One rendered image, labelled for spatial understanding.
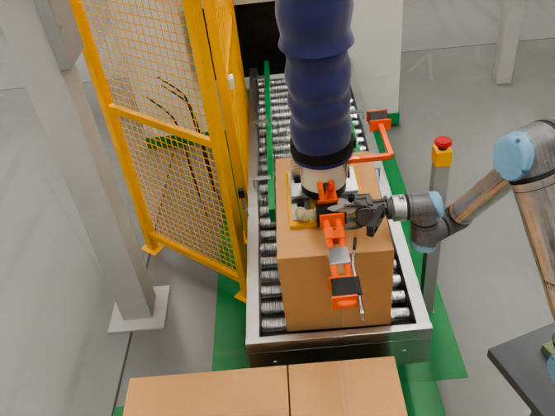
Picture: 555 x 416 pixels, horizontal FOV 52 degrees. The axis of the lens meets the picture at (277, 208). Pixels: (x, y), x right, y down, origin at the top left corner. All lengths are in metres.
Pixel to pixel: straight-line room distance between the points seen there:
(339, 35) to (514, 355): 1.15
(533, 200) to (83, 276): 2.68
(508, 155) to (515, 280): 1.82
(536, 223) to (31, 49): 1.79
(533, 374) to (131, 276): 1.88
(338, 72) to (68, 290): 2.26
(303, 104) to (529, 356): 1.08
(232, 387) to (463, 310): 1.40
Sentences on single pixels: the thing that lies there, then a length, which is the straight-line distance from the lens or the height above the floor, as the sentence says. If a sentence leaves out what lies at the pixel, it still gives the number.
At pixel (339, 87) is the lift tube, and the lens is 1.85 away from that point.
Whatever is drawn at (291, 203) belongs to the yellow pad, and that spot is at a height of 1.00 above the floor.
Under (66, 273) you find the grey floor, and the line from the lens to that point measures 3.66.
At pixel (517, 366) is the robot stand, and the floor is 0.75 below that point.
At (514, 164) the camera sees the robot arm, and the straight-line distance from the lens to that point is 1.55.
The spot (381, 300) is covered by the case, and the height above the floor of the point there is 0.72.
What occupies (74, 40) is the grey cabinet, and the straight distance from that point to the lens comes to 2.39.
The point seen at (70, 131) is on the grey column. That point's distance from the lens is 2.48.
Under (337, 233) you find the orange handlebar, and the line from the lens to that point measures 1.83.
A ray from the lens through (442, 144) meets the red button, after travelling 2.38.
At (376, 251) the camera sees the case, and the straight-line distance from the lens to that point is 1.98.
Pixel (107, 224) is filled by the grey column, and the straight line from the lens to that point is 2.75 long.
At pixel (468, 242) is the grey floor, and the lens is 3.48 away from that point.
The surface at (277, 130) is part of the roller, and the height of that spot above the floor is 0.55.
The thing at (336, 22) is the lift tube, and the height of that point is 1.69.
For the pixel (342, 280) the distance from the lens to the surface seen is 1.68.
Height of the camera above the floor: 2.35
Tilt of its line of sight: 40 degrees down
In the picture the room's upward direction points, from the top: 7 degrees counter-clockwise
